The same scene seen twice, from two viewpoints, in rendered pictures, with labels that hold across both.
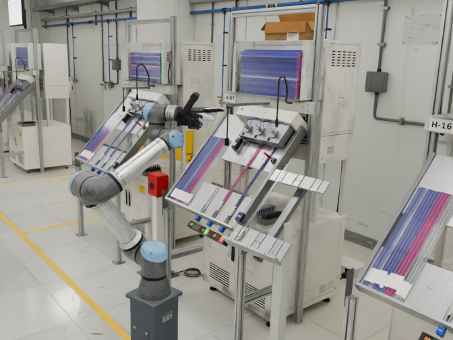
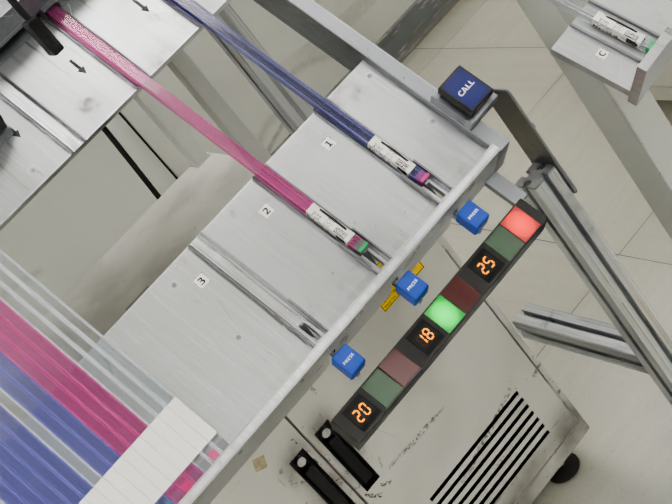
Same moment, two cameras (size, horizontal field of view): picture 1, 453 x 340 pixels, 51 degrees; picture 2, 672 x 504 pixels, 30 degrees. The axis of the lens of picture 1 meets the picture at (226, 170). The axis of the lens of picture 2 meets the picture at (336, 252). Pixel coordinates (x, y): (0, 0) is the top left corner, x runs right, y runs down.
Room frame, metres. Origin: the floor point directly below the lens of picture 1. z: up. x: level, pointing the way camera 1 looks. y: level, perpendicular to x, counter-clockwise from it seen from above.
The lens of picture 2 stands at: (2.13, 1.22, 1.40)
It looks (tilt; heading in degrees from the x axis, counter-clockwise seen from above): 27 degrees down; 291
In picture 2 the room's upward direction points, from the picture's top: 40 degrees counter-clockwise
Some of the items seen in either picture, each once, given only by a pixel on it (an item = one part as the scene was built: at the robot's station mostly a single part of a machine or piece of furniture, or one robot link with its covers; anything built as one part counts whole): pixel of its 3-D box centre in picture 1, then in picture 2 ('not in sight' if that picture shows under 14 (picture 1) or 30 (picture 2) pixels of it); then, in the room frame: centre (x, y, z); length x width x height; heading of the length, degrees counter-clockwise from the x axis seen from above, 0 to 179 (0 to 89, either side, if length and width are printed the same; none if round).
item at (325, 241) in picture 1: (271, 253); (262, 445); (3.05, -0.33, 0.31); 0.70 x 0.65 x 0.62; 40
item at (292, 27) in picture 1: (297, 25); not in sight; (3.20, -0.43, 1.82); 0.68 x 0.30 x 0.20; 40
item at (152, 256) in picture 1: (153, 258); not in sight; (1.99, 0.32, 0.72); 0.13 x 0.12 x 0.14; 40
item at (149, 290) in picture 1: (154, 282); not in sight; (1.98, 0.31, 0.60); 0.15 x 0.15 x 0.10
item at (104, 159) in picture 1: (143, 166); not in sight; (4.04, 0.73, 0.66); 1.01 x 0.73 x 1.31; 130
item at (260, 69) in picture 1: (274, 73); not in sight; (2.92, -0.27, 1.52); 0.51 x 0.13 x 0.27; 40
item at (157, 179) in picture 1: (158, 225); not in sight; (3.30, 0.49, 0.39); 0.24 x 0.24 x 0.78; 40
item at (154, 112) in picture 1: (156, 112); not in sight; (2.15, 0.32, 1.35); 0.11 x 0.08 x 0.09; 75
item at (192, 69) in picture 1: (162, 131); not in sight; (4.18, 0.58, 0.95); 1.35 x 0.82 x 1.90; 130
